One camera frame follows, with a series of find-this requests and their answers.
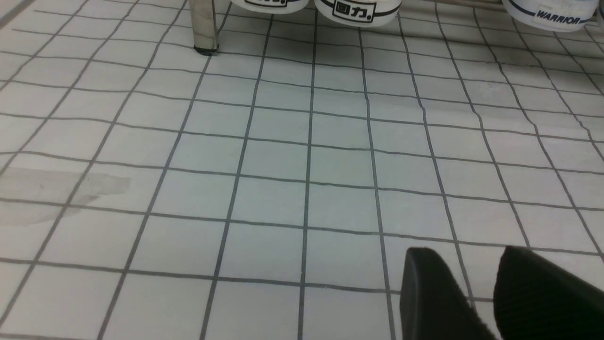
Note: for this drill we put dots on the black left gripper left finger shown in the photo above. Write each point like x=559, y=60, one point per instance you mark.
x=432, y=306

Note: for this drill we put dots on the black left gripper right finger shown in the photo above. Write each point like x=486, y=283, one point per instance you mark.
x=534, y=299

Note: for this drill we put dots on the silver metal shoe rack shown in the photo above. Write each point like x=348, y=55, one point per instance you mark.
x=205, y=32

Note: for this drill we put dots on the white grid floor cloth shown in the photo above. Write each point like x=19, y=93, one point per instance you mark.
x=270, y=191

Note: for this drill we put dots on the navy slip-on shoe left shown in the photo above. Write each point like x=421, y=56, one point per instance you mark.
x=562, y=16

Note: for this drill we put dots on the black canvas sneaker right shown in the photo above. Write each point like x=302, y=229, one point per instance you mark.
x=359, y=13

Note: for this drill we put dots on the black canvas sneaker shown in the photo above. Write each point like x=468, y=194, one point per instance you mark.
x=274, y=7
x=359, y=13

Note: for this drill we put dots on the black canvas sneaker left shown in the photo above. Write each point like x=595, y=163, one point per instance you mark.
x=274, y=7

